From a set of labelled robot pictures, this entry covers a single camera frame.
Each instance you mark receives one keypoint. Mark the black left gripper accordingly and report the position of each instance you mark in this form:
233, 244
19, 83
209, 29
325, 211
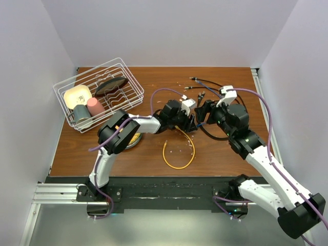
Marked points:
188, 125

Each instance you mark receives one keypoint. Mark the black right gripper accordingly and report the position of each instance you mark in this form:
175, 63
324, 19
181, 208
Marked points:
211, 107

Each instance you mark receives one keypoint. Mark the black network switch box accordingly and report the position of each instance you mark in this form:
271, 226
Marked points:
198, 111

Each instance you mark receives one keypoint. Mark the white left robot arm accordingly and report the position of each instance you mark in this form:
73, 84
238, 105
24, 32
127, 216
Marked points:
115, 135

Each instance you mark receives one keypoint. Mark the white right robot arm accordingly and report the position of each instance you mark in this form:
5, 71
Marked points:
296, 209

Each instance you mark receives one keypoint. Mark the yellow green rimmed plate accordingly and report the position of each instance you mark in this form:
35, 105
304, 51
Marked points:
134, 141

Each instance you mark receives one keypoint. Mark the dark brown oval plate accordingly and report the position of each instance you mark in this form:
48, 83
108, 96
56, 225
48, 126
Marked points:
110, 86

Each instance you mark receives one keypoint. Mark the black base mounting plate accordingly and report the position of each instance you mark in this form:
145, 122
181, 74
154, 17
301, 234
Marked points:
163, 193

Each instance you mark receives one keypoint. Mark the pink cup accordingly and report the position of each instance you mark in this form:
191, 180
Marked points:
94, 107

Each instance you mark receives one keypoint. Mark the grey green mug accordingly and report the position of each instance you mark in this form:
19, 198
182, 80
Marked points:
80, 114

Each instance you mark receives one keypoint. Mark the cream square bowl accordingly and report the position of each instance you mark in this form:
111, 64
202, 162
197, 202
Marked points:
78, 95

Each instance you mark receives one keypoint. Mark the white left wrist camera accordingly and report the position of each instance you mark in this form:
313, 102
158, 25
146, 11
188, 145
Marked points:
188, 105

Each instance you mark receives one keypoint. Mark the white wire dish rack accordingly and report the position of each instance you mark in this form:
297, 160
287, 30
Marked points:
126, 98

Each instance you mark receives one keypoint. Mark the aluminium frame rail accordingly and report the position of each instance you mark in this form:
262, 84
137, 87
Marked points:
57, 218

